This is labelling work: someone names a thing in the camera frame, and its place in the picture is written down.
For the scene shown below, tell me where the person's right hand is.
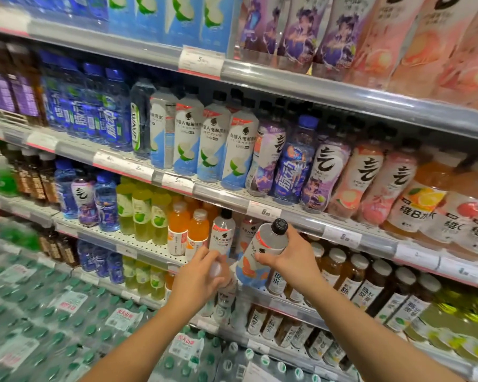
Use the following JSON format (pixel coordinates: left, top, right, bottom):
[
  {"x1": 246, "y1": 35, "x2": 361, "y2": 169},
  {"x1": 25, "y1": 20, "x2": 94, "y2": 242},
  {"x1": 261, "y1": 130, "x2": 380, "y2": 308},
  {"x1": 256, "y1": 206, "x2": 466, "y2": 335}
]
[{"x1": 255, "y1": 223, "x2": 324, "y2": 293}]

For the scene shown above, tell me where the person's left hand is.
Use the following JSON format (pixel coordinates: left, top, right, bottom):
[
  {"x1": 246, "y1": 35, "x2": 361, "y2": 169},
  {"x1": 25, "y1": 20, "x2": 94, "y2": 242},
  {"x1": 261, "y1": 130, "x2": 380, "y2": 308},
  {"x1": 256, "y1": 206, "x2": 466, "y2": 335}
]
[{"x1": 168, "y1": 246, "x2": 232, "y2": 315}]

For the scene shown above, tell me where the clear bottle orange blue label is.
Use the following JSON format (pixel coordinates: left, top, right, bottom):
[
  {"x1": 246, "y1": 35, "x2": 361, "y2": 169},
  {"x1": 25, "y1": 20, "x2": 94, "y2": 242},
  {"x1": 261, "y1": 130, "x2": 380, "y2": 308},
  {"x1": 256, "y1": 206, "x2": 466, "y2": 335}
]
[{"x1": 236, "y1": 219, "x2": 289, "y2": 289}]

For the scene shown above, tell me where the clear bottle white label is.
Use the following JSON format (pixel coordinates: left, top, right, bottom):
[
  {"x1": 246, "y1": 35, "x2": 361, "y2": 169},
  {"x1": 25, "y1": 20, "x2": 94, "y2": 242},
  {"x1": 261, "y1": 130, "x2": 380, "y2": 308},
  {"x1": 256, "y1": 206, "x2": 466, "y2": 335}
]
[{"x1": 210, "y1": 261, "x2": 239, "y2": 325}]

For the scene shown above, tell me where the person's left forearm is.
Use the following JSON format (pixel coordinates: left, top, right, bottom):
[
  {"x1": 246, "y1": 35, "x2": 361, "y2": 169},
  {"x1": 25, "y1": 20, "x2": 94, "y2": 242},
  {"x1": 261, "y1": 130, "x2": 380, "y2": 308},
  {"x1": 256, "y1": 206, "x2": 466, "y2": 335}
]
[{"x1": 79, "y1": 300, "x2": 202, "y2": 382}]

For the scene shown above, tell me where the person's right forearm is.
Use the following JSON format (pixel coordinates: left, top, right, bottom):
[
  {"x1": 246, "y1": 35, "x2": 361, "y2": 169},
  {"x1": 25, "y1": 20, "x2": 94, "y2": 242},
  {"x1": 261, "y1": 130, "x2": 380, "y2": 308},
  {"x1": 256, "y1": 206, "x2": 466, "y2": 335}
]
[{"x1": 303, "y1": 274, "x2": 468, "y2": 382}]

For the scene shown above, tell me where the clear bottle black cap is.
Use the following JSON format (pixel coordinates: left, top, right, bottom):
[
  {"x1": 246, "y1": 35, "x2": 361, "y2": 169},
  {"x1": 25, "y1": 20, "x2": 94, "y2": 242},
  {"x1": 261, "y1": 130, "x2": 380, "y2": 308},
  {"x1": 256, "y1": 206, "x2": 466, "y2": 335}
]
[{"x1": 209, "y1": 208, "x2": 236, "y2": 258}]

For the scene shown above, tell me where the row of orange drink bottles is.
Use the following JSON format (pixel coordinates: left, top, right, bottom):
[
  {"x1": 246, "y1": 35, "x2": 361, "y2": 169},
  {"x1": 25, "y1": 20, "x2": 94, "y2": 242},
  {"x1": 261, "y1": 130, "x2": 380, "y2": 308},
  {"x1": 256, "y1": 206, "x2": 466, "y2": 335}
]
[{"x1": 167, "y1": 194, "x2": 220, "y2": 262}]

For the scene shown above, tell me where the row of white-label tea bottles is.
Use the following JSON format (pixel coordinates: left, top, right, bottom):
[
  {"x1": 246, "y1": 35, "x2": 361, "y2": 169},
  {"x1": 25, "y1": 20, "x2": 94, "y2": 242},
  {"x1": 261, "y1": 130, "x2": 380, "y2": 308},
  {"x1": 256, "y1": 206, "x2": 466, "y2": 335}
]
[{"x1": 198, "y1": 292, "x2": 359, "y2": 372}]

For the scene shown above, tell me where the row of small yellow-green bottles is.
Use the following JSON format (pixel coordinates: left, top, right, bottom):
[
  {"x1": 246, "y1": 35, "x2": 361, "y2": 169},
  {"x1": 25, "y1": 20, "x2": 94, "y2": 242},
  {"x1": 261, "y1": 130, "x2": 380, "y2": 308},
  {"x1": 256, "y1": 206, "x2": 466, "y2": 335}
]
[{"x1": 122, "y1": 255, "x2": 177, "y2": 302}]

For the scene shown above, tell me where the blue sports-drink bottle purple label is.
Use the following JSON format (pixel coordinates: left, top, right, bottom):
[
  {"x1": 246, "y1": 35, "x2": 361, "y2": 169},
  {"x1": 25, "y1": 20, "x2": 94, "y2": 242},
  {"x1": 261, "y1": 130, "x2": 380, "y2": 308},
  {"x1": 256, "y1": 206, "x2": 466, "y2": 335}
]
[{"x1": 272, "y1": 114, "x2": 319, "y2": 204}]

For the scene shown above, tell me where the purple cartoon-print drink bottle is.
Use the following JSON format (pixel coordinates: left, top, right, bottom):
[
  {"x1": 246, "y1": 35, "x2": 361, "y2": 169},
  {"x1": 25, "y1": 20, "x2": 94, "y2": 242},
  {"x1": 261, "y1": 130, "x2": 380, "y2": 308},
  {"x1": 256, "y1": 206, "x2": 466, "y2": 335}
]
[{"x1": 246, "y1": 110, "x2": 287, "y2": 198}]

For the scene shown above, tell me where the purple grape label bottle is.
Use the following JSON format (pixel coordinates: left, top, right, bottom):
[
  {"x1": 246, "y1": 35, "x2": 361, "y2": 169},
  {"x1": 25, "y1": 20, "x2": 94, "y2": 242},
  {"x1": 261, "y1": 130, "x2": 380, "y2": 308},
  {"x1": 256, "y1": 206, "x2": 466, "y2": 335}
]
[{"x1": 300, "y1": 127, "x2": 352, "y2": 214}]

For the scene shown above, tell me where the row of white-capped brown bottles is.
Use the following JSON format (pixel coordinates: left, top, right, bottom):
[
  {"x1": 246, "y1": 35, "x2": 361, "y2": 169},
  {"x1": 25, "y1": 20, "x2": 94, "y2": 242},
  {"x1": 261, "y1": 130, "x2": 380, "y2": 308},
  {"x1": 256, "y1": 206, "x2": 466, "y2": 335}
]
[{"x1": 265, "y1": 240, "x2": 443, "y2": 334}]

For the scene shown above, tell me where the row of yellow-green apple bottles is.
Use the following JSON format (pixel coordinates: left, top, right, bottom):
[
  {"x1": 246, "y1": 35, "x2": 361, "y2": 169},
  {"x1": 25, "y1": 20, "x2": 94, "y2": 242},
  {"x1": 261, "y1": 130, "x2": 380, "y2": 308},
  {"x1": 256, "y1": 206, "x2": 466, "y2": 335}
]
[{"x1": 116, "y1": 177, "x2": 173, "y2": 246}]

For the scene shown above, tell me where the pink peach label bottle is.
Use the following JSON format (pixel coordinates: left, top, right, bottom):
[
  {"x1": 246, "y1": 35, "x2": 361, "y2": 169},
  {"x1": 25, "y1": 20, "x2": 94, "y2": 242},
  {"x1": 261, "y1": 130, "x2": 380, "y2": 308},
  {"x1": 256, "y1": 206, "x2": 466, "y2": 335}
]
[
  {"x1": 327, "y1": 138, "x2": 386, "y2": 220},
  {"x1": 358, "y1": 147, "x2": 420, "y2": 228}
]

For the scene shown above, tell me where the row of small blue bottles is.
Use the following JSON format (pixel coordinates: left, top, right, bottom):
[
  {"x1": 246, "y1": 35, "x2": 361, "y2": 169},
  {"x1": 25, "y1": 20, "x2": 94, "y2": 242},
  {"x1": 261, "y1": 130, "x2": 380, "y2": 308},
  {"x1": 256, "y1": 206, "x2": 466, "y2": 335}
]
[{"x1": 76, "y1": 239, "x2": 125, "y2": 284}]

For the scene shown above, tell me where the row of white coconut-print bottles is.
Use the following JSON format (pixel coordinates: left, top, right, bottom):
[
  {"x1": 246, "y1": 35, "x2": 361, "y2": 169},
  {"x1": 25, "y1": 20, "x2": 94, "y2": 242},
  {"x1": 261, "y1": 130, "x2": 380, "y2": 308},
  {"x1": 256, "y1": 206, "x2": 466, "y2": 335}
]
[{"x1": 173, "y1": 89, "x2": 260, "y2": 192}]

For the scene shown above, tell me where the small blue drink bottle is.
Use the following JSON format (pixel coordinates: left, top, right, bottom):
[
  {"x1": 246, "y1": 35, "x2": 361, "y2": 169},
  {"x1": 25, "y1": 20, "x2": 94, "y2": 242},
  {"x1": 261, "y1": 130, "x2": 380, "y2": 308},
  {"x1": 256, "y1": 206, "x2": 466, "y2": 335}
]
[
  {"x1": 95, "y1": 172, "x2": 121, "y2": 233},
  {"x1": 54, "y1": 158, "x2": 79, "y2": 220}
]

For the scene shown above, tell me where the row of white shelf labels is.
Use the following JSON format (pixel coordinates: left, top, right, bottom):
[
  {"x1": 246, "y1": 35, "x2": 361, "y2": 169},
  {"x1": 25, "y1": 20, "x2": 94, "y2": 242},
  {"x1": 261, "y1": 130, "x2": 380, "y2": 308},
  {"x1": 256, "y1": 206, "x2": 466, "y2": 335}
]
[{"x1": 26, "y1": 130, "x2": 478, "y2": 286}]

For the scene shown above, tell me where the orange lemon label bottle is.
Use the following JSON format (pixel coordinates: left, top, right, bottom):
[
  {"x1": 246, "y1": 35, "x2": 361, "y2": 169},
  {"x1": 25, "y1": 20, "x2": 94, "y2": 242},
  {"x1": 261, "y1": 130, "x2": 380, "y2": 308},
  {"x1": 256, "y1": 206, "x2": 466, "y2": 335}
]
[{"x1": 382, "y1": 150, "x2": 464, "y2": 244}]

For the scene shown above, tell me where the small purple label bottle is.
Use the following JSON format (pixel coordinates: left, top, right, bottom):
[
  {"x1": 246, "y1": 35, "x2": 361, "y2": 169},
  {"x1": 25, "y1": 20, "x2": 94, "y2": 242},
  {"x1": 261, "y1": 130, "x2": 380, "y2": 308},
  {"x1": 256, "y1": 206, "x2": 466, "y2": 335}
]
[{"x1": 71, "y1": 174, "x2": 101, "y2": 228}]

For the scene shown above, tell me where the light blue label bottle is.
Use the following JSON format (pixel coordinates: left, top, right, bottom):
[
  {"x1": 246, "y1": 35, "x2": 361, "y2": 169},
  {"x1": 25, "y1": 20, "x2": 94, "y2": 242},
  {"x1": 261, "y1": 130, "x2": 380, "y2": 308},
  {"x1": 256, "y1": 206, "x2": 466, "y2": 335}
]
[{"x1": 149, "y1": 88, "x2": 179, "y2": 170}]

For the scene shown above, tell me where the row of small brown bottles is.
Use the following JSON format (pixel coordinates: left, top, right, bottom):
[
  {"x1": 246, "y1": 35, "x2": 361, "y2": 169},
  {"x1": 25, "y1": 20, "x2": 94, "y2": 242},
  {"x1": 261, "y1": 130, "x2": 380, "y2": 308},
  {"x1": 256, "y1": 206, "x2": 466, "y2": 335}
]
[{"x1": 38, "y1": 228, "x2": 81, "y2": 268}]

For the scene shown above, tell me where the stack of green-capped water packs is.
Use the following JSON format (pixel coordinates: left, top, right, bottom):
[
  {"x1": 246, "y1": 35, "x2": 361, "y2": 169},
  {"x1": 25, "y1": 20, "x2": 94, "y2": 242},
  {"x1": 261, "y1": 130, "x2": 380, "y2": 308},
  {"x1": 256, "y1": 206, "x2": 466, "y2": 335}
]
[{"x1": 0, "y1": 219, "x2": 345, "y2": 382}]

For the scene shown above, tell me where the clear bottle green label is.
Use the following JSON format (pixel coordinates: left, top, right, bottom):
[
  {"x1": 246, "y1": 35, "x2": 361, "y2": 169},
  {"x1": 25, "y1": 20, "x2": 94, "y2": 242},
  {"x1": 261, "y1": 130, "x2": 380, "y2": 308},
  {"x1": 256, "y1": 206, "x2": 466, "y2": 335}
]
[{"x1": 130, "y1": 78, "x2": 157, "y2": 160}]

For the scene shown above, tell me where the row of pale green bottles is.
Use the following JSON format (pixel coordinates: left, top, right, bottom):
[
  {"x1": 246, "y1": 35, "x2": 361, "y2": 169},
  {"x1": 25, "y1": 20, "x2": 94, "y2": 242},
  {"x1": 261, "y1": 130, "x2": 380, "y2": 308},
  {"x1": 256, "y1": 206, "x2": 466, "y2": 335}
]
[{"x1": 404, "y1": 288, "x2": 478, "y2": 368}]

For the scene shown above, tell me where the peach vitamin drink bottle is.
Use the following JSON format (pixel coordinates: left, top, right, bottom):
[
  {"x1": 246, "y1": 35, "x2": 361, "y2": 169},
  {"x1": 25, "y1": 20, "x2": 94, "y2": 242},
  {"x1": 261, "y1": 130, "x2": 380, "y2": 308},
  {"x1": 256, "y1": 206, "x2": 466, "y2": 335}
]
[{"x1": 422, "y1": 159, "x2": 478, "y2": 257}]

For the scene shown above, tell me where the white red-edged price tag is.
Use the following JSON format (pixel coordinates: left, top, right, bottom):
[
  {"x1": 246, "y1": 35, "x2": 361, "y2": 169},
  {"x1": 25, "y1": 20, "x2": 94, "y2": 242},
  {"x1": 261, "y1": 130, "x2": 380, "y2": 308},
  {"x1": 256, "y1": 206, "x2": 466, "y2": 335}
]
[{"x1": 178, "y1": 45, "x2": 226, "y2": 80}]

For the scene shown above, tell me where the row of brown tea bottles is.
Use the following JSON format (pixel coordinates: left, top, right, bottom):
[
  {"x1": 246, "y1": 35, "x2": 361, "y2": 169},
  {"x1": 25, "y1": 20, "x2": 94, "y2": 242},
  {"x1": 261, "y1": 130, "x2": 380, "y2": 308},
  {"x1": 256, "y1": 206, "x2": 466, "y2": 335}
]
[{"x1": 5, "y1": 144, "x2": 59, "y2": 206}]

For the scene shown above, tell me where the row of blue sports-drink bottles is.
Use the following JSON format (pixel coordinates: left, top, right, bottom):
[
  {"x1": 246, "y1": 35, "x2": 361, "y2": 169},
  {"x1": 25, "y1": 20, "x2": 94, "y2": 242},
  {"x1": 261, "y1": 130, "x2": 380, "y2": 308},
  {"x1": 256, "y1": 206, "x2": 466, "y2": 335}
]
[{"x1": 39, "y1": 49, "x2": 134, "y2": 152}]

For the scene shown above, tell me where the row of purple cartoon-print bottles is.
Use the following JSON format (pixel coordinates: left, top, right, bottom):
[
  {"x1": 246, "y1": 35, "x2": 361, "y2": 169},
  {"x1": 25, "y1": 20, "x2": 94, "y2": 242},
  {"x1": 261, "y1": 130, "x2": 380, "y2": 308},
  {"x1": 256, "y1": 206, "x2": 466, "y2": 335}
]
[{"x1": 236, "y1": 0, "x2": 369, "y2": 74}]

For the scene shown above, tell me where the row of blue coconut-print cartons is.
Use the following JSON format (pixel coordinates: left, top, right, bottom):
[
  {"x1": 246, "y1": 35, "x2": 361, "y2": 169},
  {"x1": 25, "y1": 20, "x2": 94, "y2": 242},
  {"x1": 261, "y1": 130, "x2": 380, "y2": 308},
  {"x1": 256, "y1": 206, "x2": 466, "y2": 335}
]
[{"x1": 24, "y1": 0, "x2": 240, "y2": 54}]

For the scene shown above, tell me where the row of large pink peach bottles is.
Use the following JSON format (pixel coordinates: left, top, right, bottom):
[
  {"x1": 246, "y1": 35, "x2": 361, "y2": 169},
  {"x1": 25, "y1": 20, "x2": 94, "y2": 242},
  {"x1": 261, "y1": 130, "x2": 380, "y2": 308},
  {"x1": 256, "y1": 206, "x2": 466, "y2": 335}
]
[{"x1": 348, "y1": 0, "x2": 478, "y2": 112}]

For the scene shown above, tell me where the row of dark purple-label bottles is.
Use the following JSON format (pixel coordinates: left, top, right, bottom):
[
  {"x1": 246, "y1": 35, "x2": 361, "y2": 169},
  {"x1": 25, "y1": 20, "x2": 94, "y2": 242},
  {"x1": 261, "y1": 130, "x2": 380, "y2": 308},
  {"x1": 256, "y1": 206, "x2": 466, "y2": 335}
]
[{"x1": 0, "y1": 37, "x2": 44, "y2": 125}]

